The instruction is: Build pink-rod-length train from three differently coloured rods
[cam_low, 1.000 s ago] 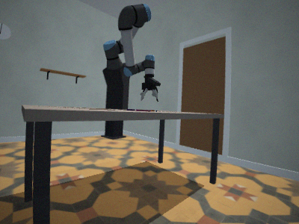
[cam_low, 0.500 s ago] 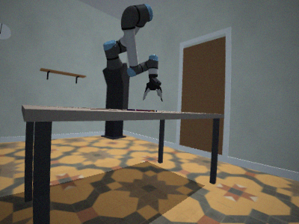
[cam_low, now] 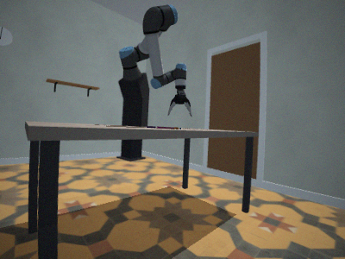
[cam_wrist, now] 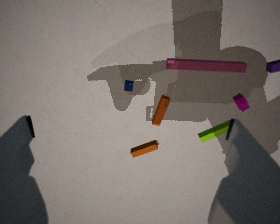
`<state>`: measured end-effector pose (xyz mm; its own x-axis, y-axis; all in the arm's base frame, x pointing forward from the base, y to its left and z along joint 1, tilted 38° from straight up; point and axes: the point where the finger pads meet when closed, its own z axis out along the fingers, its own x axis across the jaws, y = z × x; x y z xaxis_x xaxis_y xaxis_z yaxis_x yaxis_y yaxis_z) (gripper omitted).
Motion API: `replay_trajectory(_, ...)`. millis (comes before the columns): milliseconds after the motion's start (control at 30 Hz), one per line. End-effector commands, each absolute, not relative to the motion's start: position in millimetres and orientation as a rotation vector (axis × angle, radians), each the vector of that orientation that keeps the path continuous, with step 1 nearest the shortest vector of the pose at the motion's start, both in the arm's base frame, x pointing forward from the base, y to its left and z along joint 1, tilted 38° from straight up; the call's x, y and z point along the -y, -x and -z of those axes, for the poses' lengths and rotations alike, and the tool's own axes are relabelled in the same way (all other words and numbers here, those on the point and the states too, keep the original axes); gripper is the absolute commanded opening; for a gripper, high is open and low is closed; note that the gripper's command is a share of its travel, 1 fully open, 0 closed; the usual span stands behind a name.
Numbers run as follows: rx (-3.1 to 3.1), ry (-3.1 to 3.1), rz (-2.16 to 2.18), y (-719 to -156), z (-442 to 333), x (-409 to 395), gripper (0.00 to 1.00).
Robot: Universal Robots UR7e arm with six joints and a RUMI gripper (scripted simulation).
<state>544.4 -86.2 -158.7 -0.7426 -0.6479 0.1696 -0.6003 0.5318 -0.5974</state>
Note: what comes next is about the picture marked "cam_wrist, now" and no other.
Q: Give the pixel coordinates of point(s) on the magenta rod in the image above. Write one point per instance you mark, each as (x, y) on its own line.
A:
(241, 102)

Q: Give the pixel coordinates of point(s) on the orange rod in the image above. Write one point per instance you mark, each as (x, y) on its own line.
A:
(160, 111)
(144, 148)

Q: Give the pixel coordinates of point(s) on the dark purple rod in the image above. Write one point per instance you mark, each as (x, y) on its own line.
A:
(273, 66)

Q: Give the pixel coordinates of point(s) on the pink rod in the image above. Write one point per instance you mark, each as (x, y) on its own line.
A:
(206, 65)

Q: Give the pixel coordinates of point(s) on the small blue block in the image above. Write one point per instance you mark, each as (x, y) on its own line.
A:
(128, 85)

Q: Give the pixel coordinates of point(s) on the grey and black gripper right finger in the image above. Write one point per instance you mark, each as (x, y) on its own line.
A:
(251, 192)

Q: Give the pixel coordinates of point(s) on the lime green rod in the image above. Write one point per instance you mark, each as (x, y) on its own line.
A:
(214, 131)

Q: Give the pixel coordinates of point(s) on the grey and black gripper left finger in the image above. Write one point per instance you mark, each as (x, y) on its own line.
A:
(21, 201)

